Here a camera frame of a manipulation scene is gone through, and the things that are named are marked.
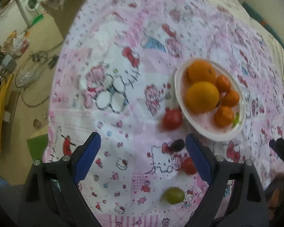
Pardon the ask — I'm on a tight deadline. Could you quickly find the small red tomato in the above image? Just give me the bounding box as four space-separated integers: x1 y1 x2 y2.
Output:
182 157 197 175

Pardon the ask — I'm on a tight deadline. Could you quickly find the dark purple grape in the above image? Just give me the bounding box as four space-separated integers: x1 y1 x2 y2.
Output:
170 139 185 153

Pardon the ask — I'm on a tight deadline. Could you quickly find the small mandarin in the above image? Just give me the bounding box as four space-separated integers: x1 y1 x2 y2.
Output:
215 75 231 93
214 106 234 128
221 90 240 108

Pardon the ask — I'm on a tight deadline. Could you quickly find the large red tomato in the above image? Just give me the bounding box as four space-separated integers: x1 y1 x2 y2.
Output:
162 109 183 131

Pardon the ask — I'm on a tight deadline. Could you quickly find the large yellow-orange orange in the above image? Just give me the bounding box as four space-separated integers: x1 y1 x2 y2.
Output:
184 82 220 114

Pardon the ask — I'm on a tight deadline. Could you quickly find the pink white strawberry plate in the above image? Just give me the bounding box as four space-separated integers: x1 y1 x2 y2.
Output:
174 58 246 141

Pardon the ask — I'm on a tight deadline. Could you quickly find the green grape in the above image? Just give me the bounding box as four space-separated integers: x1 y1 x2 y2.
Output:
164 187 185 205

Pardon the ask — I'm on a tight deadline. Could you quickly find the large orange with stem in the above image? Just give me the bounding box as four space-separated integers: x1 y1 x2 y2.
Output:
187 59 216 84

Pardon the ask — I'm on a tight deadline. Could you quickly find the pink cartoon cat bedsheet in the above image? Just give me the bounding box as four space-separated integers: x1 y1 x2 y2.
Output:
43 0 284 226

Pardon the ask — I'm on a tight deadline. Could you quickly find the plastic bag on floor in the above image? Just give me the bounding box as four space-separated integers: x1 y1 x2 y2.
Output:
13 31 30 56

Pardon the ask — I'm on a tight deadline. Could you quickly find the white washing machine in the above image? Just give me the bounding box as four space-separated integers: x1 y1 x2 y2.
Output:
16 0 43 27

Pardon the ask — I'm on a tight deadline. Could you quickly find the coiled hose on floor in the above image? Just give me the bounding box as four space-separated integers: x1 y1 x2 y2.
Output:
14 49 62 108

